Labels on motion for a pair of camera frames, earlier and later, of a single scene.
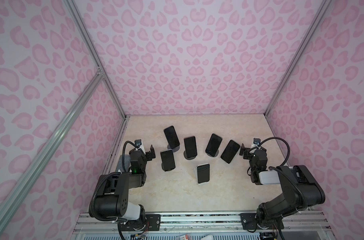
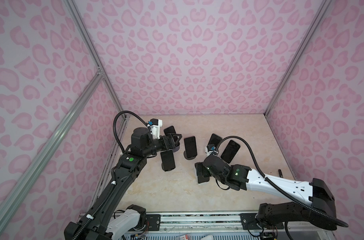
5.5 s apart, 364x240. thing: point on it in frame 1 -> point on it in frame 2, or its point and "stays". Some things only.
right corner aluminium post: [313, 26] stays
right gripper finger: [242, 150] -> [199, 168]
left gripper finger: [152, 151] -> [176, 138]
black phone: [203, 173] stays
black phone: [167, 160] stays
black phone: [230, 151] stays
